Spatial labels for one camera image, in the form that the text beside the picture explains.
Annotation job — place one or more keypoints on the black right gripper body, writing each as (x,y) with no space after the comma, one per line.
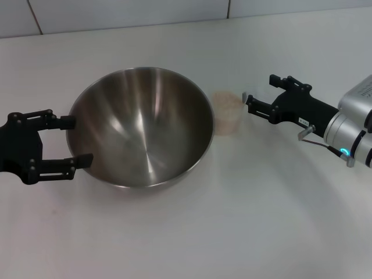
(302,109)

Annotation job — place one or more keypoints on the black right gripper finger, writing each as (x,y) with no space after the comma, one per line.
(261,107)
(287,82)

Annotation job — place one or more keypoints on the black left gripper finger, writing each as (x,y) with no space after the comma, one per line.
(58,167)
(43,117)

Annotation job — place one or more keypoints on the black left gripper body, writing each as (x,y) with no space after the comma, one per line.
(20,148)

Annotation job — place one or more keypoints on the white rice grains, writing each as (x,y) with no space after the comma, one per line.
(226,100)

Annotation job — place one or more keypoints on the clear plastic cup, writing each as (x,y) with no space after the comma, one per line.
(228,125)

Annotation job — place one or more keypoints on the large stainless steel bowl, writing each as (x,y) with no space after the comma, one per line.
(139,130)

